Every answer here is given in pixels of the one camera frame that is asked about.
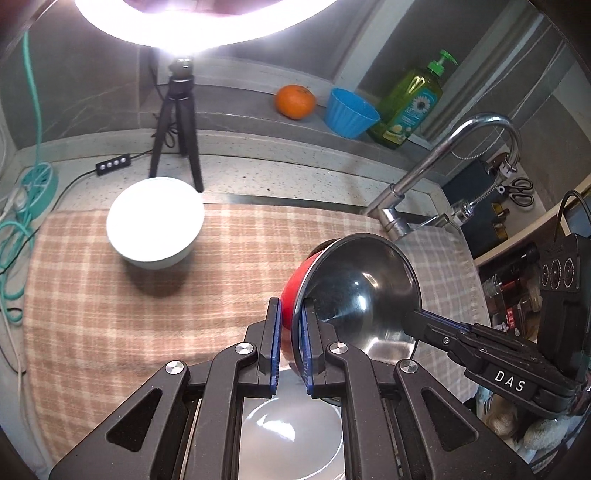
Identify beige mesh scrubber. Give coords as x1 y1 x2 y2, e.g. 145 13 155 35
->
480 404 568 462

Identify black tripod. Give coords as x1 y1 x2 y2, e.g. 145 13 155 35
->
148 58 205 193

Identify teal cable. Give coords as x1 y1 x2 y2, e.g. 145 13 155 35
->
0 32 44 324

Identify checked beige cloth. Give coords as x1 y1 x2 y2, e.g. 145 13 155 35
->
23 203 490 467

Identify teal power strip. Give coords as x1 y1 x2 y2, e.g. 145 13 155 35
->
18 164 58 217

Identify light blue ceramic bowl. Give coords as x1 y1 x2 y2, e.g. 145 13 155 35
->
106 178 206 271

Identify red steel bowl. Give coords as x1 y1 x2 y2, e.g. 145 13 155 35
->
281 240 352 407

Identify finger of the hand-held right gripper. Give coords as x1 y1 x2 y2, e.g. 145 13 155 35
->
403 309 476 370

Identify blue ribbed cup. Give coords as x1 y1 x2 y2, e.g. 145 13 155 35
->
323 88 380 139

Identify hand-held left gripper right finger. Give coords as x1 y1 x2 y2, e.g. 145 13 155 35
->
300 300 546 480

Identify black inline cable switch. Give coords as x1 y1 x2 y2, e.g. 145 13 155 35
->
95 154 131 176

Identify ring light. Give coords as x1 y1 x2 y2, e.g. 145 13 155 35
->
74 0 342 49

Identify red steel-lined bowl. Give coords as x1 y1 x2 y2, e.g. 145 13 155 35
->
300 233 422 365

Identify small pink floral plate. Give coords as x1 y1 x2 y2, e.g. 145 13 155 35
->
238 367 347 480

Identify black scissors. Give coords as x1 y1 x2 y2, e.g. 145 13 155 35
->
505 178 534 206

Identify chrome faucet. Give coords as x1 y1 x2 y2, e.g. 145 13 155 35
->
360 112 522 240

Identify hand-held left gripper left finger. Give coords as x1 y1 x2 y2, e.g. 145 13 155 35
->
48 298 283 480

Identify orange fruit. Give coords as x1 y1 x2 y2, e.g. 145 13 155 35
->
276 84 317 121

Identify green dish soap bottle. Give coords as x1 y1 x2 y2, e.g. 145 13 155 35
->
368 49 459 149

